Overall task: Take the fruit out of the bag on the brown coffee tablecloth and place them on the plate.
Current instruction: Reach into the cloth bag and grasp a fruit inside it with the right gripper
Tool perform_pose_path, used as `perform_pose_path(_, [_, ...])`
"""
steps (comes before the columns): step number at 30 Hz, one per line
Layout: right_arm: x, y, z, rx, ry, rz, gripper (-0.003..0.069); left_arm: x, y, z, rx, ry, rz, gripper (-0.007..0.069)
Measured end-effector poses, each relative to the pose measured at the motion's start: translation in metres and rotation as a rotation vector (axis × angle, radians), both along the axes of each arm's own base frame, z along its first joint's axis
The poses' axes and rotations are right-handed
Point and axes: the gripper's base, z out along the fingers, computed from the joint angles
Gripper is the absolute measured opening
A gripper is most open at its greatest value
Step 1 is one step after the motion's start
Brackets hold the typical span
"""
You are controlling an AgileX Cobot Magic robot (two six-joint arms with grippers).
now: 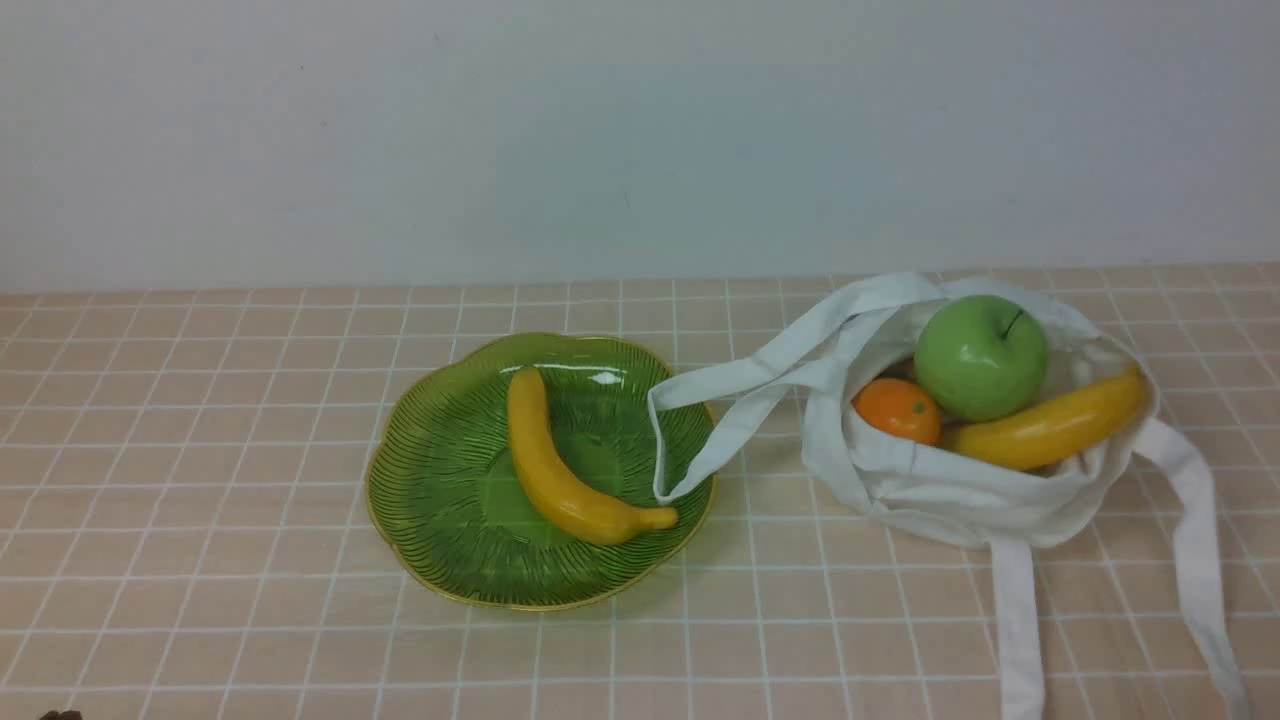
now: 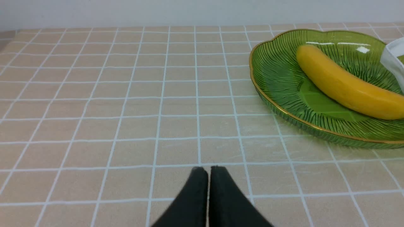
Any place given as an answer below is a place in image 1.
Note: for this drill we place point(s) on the white cloth tote bag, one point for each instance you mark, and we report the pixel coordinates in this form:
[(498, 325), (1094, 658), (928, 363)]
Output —
[(850, 337)]

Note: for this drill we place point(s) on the green apple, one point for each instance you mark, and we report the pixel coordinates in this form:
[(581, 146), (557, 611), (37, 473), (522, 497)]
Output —
[(982, 358)]

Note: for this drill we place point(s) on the small orange fruit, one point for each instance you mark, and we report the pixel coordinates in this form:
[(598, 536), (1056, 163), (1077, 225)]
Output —
[(900, 408)]

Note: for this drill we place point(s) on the yellow banana in bag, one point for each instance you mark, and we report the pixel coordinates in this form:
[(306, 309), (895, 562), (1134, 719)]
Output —
[(1057, 428)]

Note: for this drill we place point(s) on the yellow banana on plate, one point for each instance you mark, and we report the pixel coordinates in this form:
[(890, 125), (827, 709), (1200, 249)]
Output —
[(551, 486)]

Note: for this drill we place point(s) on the green glass leaf plate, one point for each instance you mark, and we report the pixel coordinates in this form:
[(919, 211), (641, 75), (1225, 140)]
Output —
[(442, 489)]

